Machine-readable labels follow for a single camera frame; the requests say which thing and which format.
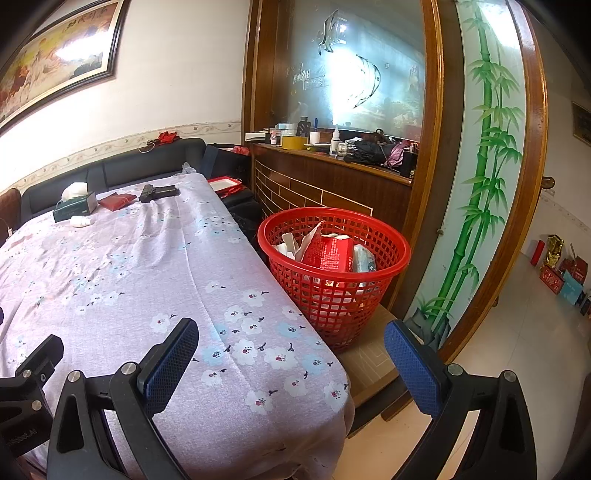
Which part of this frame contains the dark blue paper bag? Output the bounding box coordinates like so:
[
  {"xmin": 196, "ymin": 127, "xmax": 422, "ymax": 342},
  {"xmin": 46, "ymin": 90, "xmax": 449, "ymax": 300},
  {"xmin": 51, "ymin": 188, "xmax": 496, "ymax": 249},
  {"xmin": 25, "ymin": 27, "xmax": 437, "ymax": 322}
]
[{"xmin": 202, "ymin": 144, "xmax": 252, "ymax": 182}]

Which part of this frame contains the gold foil package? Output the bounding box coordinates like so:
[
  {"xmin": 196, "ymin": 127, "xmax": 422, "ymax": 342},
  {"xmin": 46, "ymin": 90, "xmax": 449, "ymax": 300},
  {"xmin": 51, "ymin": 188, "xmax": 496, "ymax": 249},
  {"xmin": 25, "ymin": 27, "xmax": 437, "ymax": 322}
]
[{"xmin": 540, "ymin": 234, "xmax": 565, "ymax": 271}]

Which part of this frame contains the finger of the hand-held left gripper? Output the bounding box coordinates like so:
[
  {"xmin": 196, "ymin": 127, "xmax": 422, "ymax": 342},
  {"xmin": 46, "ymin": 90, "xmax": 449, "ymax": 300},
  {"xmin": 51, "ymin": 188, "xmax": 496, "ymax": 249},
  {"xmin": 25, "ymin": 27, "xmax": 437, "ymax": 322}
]
[{"xmin": 0, "ymin": 335, "xmax": 64, "ymax": 432}]

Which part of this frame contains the frosted glass panel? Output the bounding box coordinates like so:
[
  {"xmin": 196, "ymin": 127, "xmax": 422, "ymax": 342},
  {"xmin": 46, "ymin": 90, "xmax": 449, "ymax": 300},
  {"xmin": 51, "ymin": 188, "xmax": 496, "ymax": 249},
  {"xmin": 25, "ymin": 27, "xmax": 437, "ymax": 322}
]
[{"xmin": 284, "ymin": 0, "xmax": 428, "ymax": 141}]

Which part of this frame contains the framed horse painting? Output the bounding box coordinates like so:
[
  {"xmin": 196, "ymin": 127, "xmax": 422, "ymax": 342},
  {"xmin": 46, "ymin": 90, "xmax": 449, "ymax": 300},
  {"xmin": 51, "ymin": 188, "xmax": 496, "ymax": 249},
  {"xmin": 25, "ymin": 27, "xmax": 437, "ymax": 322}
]
[{"xmin": 0, "ymin": 0, "xmax": 127, "ymax": 136}]

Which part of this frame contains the bamboo painted glass panel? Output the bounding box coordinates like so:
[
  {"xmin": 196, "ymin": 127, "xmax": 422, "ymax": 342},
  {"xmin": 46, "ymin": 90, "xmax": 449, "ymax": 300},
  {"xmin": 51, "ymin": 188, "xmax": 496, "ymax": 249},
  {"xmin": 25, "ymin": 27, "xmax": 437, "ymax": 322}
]
[{"xmin": 409, "ymin": 0, "xmax": 527, "ymax": 356}]

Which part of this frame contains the red framed tray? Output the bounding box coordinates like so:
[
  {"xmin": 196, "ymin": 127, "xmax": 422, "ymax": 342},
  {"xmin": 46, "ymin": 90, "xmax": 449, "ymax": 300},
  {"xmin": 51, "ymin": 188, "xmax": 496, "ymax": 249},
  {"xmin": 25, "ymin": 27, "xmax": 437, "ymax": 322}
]
[{"xmin": 206, "ymin": 175, "xmax": 245, "ymax": 199}]

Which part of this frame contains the black bag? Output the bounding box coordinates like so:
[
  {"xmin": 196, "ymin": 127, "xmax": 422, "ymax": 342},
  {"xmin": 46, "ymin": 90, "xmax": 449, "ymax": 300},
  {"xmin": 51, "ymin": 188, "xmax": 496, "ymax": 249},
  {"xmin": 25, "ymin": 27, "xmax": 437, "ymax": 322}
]
[{"xmin": 353, "ymin": 131, "xmax": 407, "ymax": 167}]

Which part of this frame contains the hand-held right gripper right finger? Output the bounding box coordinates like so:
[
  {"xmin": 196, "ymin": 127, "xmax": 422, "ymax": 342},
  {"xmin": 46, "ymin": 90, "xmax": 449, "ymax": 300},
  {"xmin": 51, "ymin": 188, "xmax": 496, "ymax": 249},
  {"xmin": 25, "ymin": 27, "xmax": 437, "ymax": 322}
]
[{"xmin": 383, "ymin": 320, "xmax": 540, "ymax": 480}]

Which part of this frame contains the dark green tissue box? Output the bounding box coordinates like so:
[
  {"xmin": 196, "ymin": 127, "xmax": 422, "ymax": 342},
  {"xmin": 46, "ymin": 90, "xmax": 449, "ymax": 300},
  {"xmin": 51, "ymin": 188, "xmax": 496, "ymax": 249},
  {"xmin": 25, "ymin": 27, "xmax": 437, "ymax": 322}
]
[{"xmin": 52, "ymin": 182, "xmax": 98, "ymax": 223}]

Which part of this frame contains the black sofa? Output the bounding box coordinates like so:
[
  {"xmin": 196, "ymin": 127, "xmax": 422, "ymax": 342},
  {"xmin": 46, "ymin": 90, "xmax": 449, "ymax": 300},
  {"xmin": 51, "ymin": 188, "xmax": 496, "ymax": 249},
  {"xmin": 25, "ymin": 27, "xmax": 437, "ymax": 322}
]
[{"xmin": 19, "ymin": 137, "xmax": 207, "ymax": 227}]

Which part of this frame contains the black pistol-shaped tool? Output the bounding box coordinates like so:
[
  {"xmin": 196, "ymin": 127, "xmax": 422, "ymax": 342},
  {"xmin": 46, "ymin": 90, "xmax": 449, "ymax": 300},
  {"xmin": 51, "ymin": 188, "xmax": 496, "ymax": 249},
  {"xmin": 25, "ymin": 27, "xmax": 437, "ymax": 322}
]
[{"xmin": 139, "ymin": 184, "xmax": 181, "ymax": 204}]

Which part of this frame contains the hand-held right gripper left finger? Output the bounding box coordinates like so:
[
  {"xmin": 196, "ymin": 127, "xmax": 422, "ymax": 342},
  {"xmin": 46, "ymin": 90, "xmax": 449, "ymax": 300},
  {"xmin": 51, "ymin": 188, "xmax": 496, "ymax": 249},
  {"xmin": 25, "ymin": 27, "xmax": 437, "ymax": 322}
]
[{"xmin": 46, "ymin": 318, "xmax": 200, "ymax": 480}]

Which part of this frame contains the brown armchair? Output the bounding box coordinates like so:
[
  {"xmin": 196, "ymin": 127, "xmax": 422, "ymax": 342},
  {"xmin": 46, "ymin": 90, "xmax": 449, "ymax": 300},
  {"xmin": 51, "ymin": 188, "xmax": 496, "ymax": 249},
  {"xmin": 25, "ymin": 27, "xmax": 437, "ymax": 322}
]
[{"xmin": 0, "ymin": 187, "xmax": 21, "ymax": 245}]

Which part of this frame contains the red carton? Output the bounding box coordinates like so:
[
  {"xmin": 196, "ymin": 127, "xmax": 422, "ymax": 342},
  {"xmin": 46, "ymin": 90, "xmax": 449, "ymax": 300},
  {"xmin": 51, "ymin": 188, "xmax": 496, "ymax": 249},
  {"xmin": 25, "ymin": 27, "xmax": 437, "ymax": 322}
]
[{"xmin": 300, "ymin": 233, "xmax": 356, "ymax": 274}]

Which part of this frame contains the wooden partition cabinet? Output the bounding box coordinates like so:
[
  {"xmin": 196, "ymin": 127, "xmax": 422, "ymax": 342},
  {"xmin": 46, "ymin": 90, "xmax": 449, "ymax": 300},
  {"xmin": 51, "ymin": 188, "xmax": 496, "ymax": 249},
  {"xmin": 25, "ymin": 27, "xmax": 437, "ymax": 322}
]
[{"xmin": 242, "ymin": 0, "xmax": 550, "ymax": 370}]

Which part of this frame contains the red pouch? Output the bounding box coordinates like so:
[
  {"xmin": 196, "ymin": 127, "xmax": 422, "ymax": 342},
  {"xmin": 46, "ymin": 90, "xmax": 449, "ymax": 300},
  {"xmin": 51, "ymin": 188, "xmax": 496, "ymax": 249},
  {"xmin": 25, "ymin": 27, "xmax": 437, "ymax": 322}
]
[{"xmin": 98, "ymin": 192, "xmax": 139, "ymax": 212}]

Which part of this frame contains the wooden stool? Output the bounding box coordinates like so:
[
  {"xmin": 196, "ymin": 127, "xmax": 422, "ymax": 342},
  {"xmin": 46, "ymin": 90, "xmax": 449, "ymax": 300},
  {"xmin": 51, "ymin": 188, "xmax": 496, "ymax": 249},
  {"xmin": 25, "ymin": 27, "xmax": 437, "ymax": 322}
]
[{"xmin": 335, "ymin": 302, "xmax": 414, "ymax": 423}]

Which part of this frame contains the red plastic basket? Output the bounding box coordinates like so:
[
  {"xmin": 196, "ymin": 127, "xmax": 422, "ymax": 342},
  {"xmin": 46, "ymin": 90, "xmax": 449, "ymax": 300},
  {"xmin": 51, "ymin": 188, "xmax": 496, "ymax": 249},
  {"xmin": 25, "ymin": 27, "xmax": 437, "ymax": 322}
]
[{"xmin": 257, "ymin": 207, "xmax": 411, "ymax": 354}]

